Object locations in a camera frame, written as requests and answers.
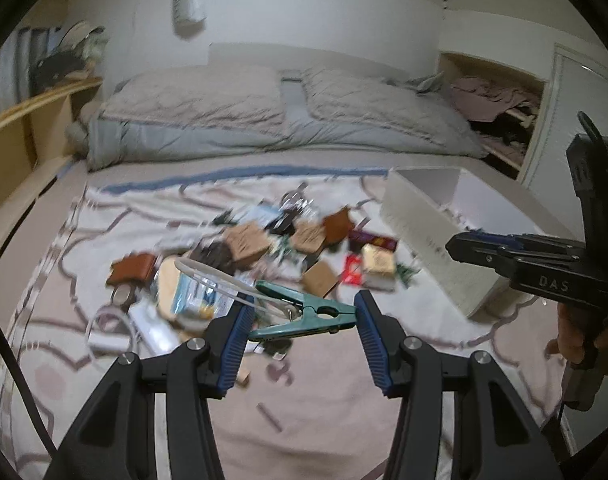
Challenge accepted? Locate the pink clothes pile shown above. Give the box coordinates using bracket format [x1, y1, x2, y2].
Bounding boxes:
[449, 76, 540, 121]

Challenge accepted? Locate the printed wooden coaster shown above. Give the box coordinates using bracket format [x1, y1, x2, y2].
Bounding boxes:
[290, 223, 330, 256]

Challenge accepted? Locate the green plush toy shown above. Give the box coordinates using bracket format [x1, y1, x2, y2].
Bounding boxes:
[81, 35, 110, 68]

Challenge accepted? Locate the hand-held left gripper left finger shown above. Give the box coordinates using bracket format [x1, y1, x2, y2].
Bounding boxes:
[44, 302, 257, 480]

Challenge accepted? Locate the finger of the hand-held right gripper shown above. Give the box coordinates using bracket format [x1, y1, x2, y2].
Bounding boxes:
[464, 230, 590, 261]
[445, 232, 522, 277]

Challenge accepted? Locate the cartoon printed blanket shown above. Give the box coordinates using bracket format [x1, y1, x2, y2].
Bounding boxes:
[0, 167, 575, 480]

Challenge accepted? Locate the black hair claw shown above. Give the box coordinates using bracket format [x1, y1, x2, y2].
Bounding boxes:
[189, 240, 235, 271]

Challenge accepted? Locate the grey curtain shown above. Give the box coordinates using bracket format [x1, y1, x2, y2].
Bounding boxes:
[0, 27, 55, 121]

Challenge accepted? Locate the white charging cable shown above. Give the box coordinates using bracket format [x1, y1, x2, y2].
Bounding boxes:
[86, 307, 132, 353]

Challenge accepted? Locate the wooden bedside shelf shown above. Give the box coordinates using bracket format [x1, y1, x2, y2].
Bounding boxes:
[0, 75, 105, 221]

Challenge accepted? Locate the plain wooden coaster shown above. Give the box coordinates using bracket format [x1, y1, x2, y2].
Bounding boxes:
[301, 260, 341, 298]

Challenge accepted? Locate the grey duvet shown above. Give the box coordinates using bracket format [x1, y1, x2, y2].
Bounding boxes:
[66, 77, 490, 171]

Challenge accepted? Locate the white shoe box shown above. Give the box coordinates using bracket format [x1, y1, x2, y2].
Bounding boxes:
[379, 166, 535, 318]

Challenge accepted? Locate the printed wooden block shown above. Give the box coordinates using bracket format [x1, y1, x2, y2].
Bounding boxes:
[223, 223, 274, 268]

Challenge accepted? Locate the grey cushion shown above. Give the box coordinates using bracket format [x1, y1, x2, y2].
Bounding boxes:
[414, 71, 445, 93]

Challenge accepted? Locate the green clip with white loop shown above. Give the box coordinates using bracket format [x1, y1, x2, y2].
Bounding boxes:
[174, 258, 357, 343]
[394, 262, 420, 288]

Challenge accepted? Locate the brown leather pouch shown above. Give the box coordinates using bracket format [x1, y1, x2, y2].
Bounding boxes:
[108, 253, 157, 286]

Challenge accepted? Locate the black round case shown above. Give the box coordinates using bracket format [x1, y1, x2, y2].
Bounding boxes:
[269, 212, 297, 235]

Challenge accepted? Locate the white power bank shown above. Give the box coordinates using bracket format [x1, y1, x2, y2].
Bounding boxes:
[129, 300, 177, 356]

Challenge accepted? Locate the black cable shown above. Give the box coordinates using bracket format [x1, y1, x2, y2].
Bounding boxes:
[0, 302, 60, 461]

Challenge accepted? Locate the gold carton box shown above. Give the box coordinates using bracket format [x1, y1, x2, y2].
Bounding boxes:
[361, 244, 399, 291]

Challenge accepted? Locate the person's right hand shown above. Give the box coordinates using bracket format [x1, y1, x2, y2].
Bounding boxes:
[544, 302, 608, 378]

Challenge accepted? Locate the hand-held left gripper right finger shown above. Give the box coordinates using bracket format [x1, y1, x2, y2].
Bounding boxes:
[353, 290, 567, 480]

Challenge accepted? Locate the beige quilted pillow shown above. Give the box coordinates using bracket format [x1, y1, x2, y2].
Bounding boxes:
[301, 65, 480, 146]
[99, 66, 287, 136]

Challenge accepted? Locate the white cap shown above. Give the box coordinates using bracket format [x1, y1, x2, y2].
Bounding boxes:
[59, 20, 102, 51]

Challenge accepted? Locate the wooden wardrobe niche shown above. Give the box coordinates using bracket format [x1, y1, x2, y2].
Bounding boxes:
[438, 50, 547, 181]

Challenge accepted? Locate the brown leather card holder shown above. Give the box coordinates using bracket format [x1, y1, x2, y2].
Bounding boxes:
[323, 208, 357, 246]

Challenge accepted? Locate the small tape roll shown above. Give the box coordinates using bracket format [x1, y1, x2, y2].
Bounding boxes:
[109, 285, 137, 311]

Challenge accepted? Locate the light blue packet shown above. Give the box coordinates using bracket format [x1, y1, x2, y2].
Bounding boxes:
[254, 205, 285, 226]

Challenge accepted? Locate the foil wet wipe packet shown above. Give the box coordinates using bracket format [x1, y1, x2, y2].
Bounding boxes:
[156, 260, 235, 331]

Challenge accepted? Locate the small red packet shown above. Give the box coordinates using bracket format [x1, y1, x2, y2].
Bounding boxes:
[340, 254, 367, 288]

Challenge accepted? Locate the black bag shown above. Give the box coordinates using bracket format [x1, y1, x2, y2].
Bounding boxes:
[34, 52, 87, 93]

